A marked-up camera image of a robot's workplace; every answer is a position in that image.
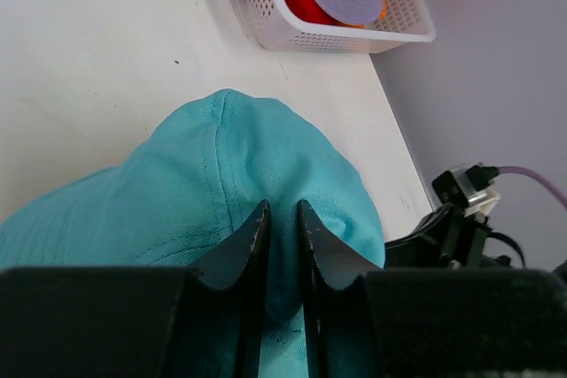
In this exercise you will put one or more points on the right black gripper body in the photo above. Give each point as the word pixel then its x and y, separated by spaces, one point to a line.
pixel 447 238

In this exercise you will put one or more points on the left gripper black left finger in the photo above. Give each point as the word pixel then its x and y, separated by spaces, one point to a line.
pixel 200 320

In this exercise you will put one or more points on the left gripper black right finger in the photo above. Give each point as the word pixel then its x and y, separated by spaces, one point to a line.
pixel 364 320

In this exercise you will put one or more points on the teal bucket hat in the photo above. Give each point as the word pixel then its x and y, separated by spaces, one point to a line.
pixel 192 184

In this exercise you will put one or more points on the white plastic basket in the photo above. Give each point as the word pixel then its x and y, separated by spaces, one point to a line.
pixel 276 28

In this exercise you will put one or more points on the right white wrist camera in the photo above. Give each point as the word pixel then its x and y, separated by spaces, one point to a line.
pixel 468 187

